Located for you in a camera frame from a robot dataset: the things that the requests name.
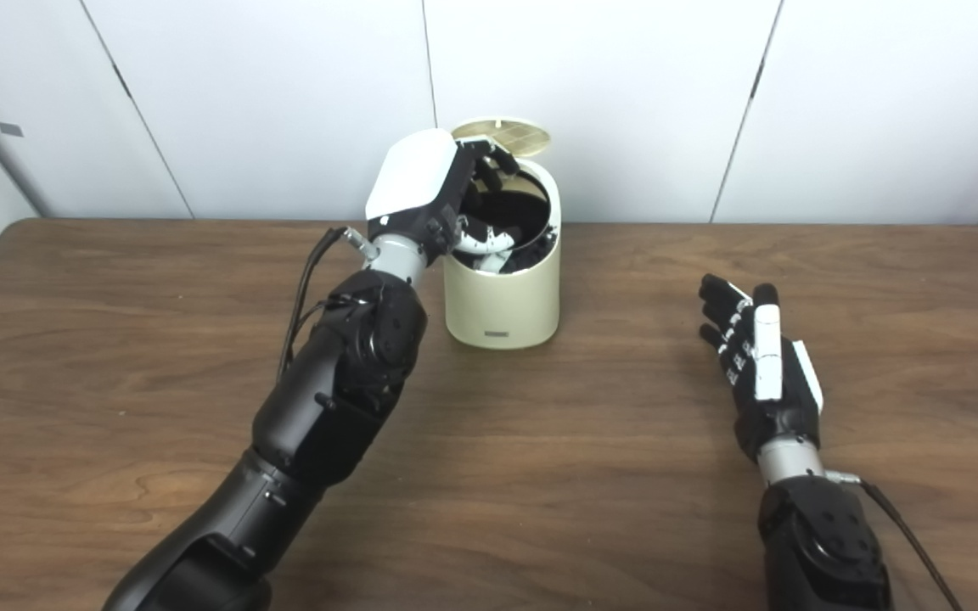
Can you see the cream-colored bin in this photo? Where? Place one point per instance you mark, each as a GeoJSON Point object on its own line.
{"type": "Point", "coordinates": [506, 297]}

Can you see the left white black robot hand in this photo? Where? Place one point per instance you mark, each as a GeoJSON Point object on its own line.
{"type": "Point", "coordinates": [413, 182]}

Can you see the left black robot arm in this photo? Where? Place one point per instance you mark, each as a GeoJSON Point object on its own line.
{"type": "Point", "coordinates": [319, 424]}

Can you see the cream round bin lid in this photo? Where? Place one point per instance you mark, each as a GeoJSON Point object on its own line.
{"type": "Point", "coordinates": [510, 137]}

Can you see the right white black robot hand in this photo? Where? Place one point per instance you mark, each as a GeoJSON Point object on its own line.
{"type": "Point", "coordinates": [773, 399]}

